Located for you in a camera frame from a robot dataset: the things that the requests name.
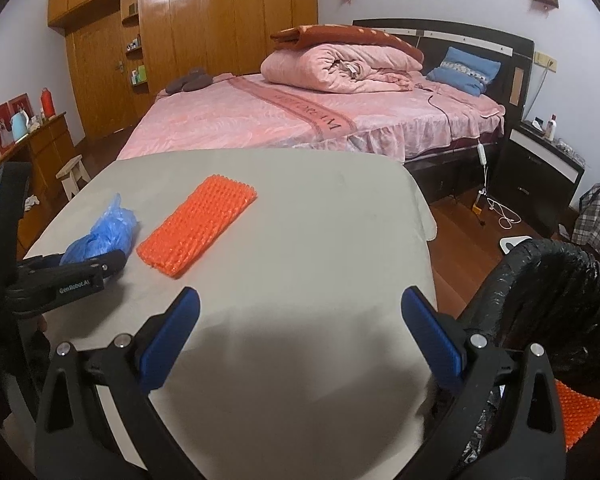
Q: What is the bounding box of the bed with pink sheet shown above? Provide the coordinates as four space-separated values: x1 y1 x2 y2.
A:
116 19 536 202

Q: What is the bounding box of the white cable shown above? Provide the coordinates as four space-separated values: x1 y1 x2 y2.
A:
484 194 524 229

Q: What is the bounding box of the white wooden stool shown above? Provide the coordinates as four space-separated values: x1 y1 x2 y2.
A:
56 155 92 200

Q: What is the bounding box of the black white nightstand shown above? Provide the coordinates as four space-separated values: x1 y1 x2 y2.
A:
495 120 586 237

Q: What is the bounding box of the folded pink quilt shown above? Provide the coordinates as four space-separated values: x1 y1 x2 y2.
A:
260 42 427 94

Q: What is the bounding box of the light blue kettle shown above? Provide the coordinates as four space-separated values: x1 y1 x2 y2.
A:
10 111 31 141

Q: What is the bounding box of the black bag-lined trash bin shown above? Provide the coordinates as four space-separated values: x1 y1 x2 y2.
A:
452 237 600 480

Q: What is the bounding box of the red-brown dotted blanket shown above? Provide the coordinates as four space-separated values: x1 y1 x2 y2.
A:
271 24 425 64

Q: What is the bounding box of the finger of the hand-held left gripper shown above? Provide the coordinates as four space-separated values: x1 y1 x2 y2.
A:
82 250 127 281
20 254 68 273

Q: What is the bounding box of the dark wooden headboard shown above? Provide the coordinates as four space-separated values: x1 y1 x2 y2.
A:
352 19 536 127

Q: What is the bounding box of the white floor scale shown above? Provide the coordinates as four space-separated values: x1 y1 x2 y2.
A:
499 235 534 254

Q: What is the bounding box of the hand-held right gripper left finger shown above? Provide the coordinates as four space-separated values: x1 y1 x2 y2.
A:
34 286 203 480

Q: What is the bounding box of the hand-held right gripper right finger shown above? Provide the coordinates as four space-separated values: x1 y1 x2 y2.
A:
400 286 567 480

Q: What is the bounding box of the blue pillow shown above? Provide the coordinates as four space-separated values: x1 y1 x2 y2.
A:
426 46 502 97

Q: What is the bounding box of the plaid clothes pile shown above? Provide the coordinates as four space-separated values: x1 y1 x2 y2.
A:
570 180 600 262

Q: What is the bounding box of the blue plastic bag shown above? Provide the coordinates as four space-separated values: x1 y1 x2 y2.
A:
58 192 142 267

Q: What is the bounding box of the orange foam net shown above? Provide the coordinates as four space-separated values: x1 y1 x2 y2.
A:
136 174 258 278
554 379 600 454

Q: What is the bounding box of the wooden side cabinet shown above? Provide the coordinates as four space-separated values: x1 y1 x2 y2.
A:
0 112 76 257

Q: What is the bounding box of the brown wooden wardrobe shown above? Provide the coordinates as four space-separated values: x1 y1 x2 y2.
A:
47 0 321 142

